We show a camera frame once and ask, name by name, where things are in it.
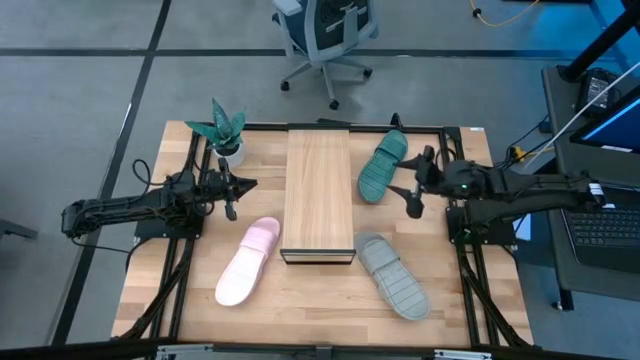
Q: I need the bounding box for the black side desk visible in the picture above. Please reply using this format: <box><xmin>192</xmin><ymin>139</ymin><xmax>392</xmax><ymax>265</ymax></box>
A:
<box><xmin>541</xmin><ymin>64</ymin><xmax>640</xmax><ymax>305</ymax></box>

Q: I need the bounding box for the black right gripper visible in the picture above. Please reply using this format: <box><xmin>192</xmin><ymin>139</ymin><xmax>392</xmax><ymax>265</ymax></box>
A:
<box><xmin>386</xmin><ymin>144</ymin><xmax>454</xmax><ymax>220</ymax></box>

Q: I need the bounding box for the black aluminium table frame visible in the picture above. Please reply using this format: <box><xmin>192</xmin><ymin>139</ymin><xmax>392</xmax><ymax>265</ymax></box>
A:
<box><xmin>112</xmin><ymin>113</ymin><xmax>534</xmax><ymax>351</ymax></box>

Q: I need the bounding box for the black frame beam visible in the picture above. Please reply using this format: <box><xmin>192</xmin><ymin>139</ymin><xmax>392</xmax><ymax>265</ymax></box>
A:
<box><xmin>0</xmin><ymin>337</ymin><xmax>640</xmax><ymax>360</ymax></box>

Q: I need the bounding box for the black computer monitor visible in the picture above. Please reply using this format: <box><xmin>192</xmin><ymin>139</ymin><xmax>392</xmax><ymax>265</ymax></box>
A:
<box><xmin>569</xmin><ymin>84</ymin><xmax>640</xmax><ymax>156</ymax></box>

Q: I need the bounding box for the yellow cable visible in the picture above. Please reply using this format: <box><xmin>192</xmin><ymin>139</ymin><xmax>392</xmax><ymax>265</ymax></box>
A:
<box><xmin>468</xmin><ymin>0</ymin><xmax>542</xmax><ymax>29</ymax></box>

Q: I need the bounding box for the black power brick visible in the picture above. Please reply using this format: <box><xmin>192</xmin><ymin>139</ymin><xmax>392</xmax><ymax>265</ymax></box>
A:
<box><xmin>574</xmin><ymin>68</ymin><xmax>621</xmax><ymax>117</ymax></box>

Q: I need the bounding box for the green slipper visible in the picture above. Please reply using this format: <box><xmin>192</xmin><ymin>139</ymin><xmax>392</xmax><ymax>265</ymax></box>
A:
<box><xmin>357</xmin><ymin>129</ymin><xmax>409</xmax><ymax>205</ymax></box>

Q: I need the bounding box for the black laptop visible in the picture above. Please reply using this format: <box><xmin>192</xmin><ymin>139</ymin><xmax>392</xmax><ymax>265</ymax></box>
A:
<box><xmin>559</xmin><ymin>187</ymin><xmax>640</xmax><ymax>275</ymax></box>

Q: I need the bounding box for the pink slipper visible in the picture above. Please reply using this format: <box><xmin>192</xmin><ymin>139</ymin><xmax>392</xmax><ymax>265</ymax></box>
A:
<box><xmin>214</xmin><ymin>216</ymin><xmax>282</xmax><ymax>307</ymax></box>

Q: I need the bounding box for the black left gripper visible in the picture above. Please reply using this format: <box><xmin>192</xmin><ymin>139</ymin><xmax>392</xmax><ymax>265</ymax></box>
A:
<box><xmin>199</xmin><ymin>157</ymin><xmax>259</xmax><ymax>222</ymax></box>

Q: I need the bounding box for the grey furniture leg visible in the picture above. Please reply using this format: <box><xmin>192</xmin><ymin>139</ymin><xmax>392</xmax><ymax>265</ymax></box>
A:
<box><xmin>0</xmin><ymin>218</ymin><xmax>39</xmax><ymax>241</ymax></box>

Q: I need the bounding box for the grey office chair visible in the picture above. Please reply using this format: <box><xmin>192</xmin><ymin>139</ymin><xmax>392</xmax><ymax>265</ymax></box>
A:
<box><xmin>271</xmin><ymin>0</ymin><xmax>380</xmax><ymax>111</ymax></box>

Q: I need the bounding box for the green plant in white pot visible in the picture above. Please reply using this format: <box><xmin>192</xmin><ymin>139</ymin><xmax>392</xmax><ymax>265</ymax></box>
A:
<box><xmin>184</xmin><ymin>97</ymin><xmax>247</xmax><ymax>169</ymax></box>

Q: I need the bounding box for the grey slipper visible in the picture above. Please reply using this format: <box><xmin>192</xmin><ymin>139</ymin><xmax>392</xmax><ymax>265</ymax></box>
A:
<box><xmin>353</xmin><ymin>232</ymin><xmax>432</xmax><ymax>321</ymax></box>

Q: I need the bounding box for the black pole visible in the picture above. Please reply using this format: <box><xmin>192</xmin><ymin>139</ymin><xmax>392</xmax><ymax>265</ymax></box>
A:
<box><xmin>558</xmin><ymin>0</ymin><xmax>640</xmax><ymax>82</ymax></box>

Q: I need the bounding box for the silver aluminium rail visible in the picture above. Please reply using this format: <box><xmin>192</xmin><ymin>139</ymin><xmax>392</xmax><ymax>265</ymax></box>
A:
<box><xmin>156</xmin><ymin>343</ymin><xmax>215</xmax><ymax>360</ymax></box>
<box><xmin>433</xmin><ymin>348</ymin><xmax>492</xmax><ymax>360</ymax></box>

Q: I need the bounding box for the white cable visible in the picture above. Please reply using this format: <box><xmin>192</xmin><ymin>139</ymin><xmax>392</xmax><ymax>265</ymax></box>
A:
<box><xmin>519</xmin><ymin>59</ymin><xmax>640</xmax><ymax>171</ymax></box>

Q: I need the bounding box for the wooden shelf with black frame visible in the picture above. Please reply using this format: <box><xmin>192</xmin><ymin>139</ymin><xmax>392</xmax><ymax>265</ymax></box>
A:
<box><xmin>279</xmin><ymin>128</ymin><xmax>357</xmax><ymax>265</ymax></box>

